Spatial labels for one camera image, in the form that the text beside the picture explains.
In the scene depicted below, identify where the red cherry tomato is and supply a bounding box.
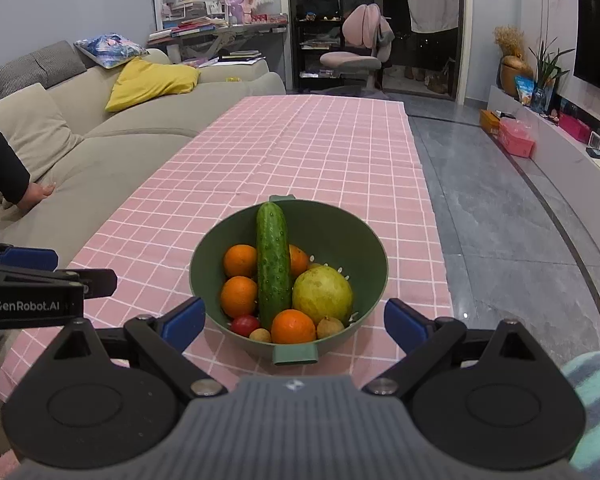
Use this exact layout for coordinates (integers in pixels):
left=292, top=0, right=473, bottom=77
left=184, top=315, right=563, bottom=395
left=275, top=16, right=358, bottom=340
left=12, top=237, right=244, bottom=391
left=230, top=314, right=260, bottom=338

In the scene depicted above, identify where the orange box on floor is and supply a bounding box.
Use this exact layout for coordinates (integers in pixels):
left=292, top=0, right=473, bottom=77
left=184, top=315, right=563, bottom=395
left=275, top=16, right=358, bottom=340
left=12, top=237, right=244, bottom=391
left=480, top=110, right=500, bottom=136

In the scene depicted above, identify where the grey cushion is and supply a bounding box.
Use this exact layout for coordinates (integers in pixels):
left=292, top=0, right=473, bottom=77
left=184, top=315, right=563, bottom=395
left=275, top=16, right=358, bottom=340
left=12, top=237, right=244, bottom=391
left=0, top=41, right=86, bottom=100

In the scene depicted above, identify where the golden vase with dried flowers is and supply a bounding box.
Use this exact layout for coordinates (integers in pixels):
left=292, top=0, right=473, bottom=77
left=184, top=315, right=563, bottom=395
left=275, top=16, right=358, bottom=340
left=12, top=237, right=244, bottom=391
left=493, top=26, right=533, bottom=96

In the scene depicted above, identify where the green cucumber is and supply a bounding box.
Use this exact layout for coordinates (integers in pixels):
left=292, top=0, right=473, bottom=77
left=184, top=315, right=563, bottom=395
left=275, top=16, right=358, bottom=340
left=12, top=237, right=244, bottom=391
left=257, top=202, right=291, bottom=330

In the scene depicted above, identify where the pink storage box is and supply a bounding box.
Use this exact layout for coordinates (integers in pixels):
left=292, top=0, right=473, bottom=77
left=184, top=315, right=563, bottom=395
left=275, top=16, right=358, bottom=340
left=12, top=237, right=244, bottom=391
left=498, top=117, right=535, bottom=158

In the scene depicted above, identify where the blue patterned cushion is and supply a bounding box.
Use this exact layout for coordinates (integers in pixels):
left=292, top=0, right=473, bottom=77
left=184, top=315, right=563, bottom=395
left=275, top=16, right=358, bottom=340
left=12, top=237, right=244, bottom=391
left=74, top=34, right=148, bottom=70

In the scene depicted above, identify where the beige cushion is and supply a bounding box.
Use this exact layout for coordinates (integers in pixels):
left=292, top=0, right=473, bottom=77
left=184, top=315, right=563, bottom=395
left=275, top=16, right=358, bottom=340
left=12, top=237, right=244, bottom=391
left=0, top=84, right=83, bottom=181

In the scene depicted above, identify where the striped teal sleeve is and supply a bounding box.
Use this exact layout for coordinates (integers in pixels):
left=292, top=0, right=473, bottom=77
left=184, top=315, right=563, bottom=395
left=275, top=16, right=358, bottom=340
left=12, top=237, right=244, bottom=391
left=562, top=351, right=600, bottom=479

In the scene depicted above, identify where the orange mandarin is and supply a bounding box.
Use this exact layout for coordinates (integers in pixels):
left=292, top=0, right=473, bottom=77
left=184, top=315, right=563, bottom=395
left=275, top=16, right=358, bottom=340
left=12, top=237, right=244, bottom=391
left=223, top=244, right=258, bottom=278
left=289, top=245, right=310, bottom=278
left=220, top=276, right=258, bottom=318
left=271, top=309, right=316, bottom=344

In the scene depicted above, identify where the green potted plant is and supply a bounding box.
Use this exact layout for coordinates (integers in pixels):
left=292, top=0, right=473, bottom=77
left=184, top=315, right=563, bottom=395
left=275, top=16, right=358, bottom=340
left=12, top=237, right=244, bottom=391
left=529, top=38, right=574, bottom=114

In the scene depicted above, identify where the cluttered desk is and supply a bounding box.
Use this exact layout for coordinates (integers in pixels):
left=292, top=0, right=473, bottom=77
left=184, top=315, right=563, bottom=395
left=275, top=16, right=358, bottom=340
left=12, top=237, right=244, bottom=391
left=147, top=0, right=289, bottom=63

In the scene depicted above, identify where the yellow green pear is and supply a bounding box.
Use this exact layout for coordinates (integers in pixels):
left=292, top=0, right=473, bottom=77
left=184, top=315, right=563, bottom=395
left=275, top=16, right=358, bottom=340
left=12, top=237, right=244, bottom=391
left=292, top=266, right=353, bottom=325

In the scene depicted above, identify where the bystander hand on sofa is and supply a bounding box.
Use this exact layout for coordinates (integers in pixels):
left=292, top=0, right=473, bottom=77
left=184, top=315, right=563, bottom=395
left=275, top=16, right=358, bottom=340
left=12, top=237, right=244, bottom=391
left=16, top=182, right=55, bottom=214

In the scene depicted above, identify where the pink office chair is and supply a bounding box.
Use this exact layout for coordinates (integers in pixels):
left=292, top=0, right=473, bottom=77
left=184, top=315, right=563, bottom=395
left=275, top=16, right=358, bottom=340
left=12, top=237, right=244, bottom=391
left=320, top=3, right=394, bottom=99

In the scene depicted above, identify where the green colander bowl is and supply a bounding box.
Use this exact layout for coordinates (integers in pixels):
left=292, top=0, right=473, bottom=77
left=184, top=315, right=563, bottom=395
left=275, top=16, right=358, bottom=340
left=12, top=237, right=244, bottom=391
left=189, top=195, right=388, bottom=366

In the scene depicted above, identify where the yellow cushion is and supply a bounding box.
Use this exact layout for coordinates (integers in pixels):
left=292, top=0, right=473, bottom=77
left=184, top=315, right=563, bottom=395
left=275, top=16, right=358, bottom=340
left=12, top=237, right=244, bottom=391
left=105, top=58, right=201, bottom=113

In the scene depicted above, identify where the beige sofa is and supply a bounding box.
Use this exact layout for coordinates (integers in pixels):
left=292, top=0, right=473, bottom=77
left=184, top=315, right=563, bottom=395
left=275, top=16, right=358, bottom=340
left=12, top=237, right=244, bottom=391
left=0, top=48, right=287, bottom=466

